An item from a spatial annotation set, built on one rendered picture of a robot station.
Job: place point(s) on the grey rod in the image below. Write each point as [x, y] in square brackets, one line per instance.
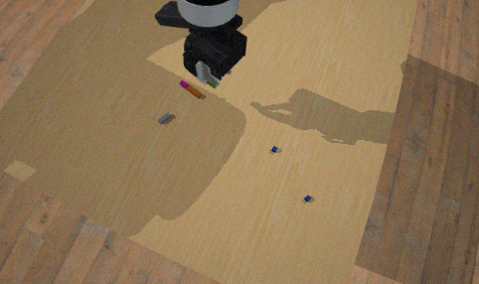
[164, 118]

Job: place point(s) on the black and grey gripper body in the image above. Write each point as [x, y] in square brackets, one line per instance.
[219, 47]

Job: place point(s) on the orange rod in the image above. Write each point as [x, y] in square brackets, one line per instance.
[193, 91]

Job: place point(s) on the magenta rod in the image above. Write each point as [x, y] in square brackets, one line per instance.
[182, 83]

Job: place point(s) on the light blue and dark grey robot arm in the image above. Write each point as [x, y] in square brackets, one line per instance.
[205, 15]

